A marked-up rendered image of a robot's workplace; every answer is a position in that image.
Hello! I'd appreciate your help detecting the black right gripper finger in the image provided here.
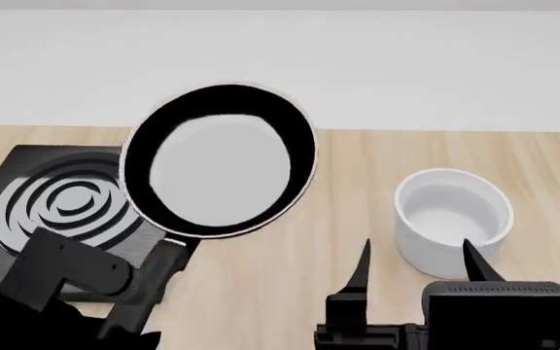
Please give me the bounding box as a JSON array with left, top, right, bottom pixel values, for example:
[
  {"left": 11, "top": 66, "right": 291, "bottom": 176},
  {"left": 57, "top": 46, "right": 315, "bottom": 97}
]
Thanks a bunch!
[
  {"left": 326, "top": 237, "right": 373, "bottom": 327},
  {"left": 462, "top": 237, "right": 508, "bottom": 283}
]

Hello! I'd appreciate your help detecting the black frying pan grey base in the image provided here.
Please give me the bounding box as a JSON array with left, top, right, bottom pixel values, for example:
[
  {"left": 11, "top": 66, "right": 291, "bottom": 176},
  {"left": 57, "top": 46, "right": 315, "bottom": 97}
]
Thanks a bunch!
[{"left": 120, "top": 84, "right": 320, "bottom": 273}]

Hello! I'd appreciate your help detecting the grey spiral burner coil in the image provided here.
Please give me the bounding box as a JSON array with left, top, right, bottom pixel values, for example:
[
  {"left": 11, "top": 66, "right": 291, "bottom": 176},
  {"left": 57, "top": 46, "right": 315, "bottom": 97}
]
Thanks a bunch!
[{"left": 0, "top": 152, "right": 154, "bottom": 254}]

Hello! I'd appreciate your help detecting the white cylindrical pot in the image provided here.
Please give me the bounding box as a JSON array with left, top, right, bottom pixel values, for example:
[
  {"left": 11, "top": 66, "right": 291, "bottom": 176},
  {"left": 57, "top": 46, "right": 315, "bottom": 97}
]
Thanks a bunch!
[{"left": 394, "top": 167, "right": 515, "bottom": 281}]

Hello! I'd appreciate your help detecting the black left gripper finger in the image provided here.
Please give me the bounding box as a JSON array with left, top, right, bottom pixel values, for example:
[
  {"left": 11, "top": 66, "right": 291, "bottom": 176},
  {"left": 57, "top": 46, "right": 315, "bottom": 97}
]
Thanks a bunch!
[{"left": 96, "top": 248, "right": 166, "bottom": 341}]

